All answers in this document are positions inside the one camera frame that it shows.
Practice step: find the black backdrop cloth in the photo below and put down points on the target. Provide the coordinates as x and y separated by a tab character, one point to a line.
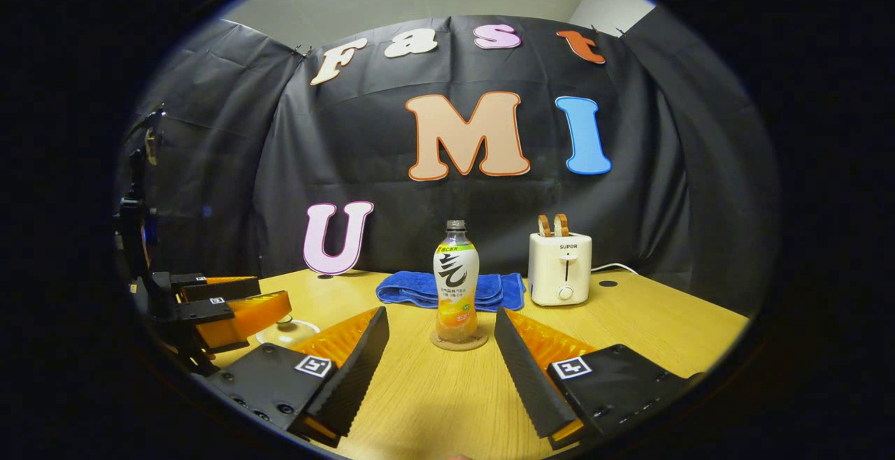
433	194

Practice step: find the folded blue towel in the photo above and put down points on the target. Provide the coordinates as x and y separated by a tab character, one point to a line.
409	286

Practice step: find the bread slice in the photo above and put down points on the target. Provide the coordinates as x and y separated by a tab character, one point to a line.
561	225
544	226

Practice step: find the plastic water bottle orange drink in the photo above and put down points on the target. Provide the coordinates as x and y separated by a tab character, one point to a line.
456	271

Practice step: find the round cork coaster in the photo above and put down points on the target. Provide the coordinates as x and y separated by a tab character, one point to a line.
479	342

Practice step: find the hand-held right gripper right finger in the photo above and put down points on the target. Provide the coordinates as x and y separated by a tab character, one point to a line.
528	376

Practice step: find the white toaster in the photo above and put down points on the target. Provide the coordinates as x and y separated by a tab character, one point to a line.
559	271

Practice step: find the metal cloth clip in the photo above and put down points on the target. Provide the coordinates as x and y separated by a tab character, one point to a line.
302	49

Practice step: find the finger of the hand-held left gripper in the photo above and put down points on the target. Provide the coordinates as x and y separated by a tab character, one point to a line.
217	288
238	320

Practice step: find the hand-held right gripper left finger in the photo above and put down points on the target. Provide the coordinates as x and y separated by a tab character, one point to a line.
353	379

